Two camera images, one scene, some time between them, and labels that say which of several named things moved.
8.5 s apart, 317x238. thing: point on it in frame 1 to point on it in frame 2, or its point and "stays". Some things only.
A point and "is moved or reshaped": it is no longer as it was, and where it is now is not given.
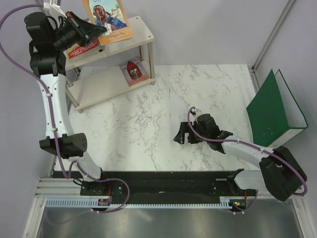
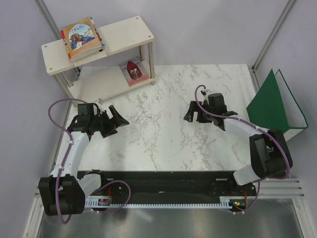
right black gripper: [184, 127] to [193, 108]
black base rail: [171, 183] stays
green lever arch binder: [275, 116] stays
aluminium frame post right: [252, 68] stays
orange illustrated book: [109, 14] is moved or reshaped
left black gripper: [85, 30] to [117, 121]
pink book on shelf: [133, 71] stays
